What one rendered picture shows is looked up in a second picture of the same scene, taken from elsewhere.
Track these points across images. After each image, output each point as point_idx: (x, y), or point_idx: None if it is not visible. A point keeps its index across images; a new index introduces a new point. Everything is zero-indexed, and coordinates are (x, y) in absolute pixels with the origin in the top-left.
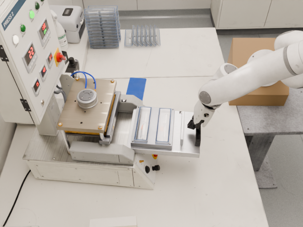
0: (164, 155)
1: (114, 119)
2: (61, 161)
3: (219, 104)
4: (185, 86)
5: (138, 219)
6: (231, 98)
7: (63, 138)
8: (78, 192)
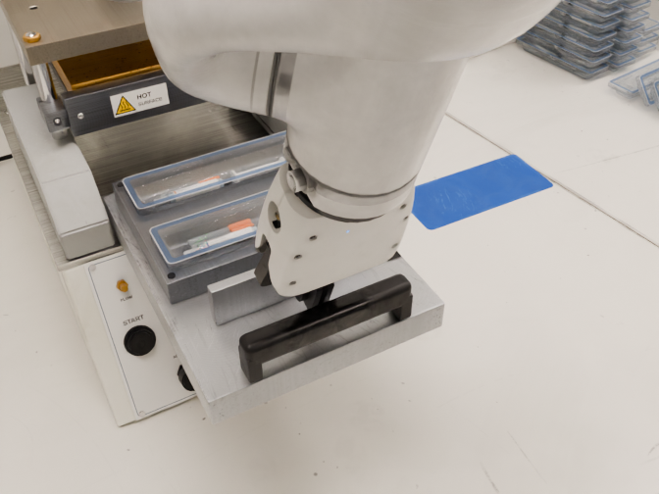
0: (155, 312)
1: (155, 91)
2: (2, 127)
3: (320, 180)
4: (646, 286)
5: None
6: (153, 24)
7: (15, 49)
8: (18, 265)
